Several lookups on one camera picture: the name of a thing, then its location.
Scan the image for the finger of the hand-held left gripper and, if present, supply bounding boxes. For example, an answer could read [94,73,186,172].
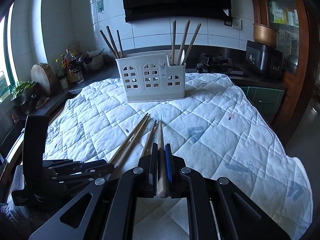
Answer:
[56,164,115,183]
[43,159,108,172]

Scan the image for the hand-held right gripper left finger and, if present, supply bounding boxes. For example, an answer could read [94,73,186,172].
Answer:
[29,152,160,240]

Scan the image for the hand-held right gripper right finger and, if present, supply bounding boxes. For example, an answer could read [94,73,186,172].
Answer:
[164,144,292,240]

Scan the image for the white plastic utensil holder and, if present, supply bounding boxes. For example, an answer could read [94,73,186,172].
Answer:
[115,51,187,103]

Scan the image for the white quilted mat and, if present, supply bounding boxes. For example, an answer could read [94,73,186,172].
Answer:
[44,72,313,240]

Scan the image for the metal bowl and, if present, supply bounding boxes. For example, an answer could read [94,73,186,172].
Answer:
[10,90,38,107]

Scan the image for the green leafy vegetables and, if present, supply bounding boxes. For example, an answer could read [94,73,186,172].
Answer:
[10,80,37,97]

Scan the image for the white plastic jug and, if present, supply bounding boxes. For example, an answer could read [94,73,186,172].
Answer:
[0,71,8,99]

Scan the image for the round wooden cutting board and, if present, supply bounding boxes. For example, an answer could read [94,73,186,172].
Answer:
[30,62,52,97]

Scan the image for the yellow-capped bottle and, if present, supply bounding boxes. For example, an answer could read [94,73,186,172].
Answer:
[55,59,64,78]

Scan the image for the clear oil bottle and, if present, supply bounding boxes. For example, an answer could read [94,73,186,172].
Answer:
[64,49,73,69]

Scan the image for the green-framed window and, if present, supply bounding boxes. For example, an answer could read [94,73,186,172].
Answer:
[0,7,16,103]

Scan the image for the metal pot with lid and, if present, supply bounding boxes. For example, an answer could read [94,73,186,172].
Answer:
[81,50,105,72]

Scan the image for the black gas stove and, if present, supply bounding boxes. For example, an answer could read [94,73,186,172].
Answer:
[199,52,248,75]

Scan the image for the green cabinet drawers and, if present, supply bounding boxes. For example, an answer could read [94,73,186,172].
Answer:
[240,85,285,123]

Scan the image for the black rice cooker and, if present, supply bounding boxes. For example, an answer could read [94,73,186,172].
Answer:
[245,40,284,78]

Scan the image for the copper-coloured inner pot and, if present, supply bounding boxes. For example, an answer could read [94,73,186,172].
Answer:
[252,23,280,48]

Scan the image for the black range hood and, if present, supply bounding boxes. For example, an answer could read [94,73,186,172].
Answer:
[117,0,233,23]

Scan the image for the wooden glass-door cabinet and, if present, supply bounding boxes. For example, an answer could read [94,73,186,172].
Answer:
[247,0,314,143]

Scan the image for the row of small boxes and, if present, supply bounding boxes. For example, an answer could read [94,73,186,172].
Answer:
[269,1,299,27]

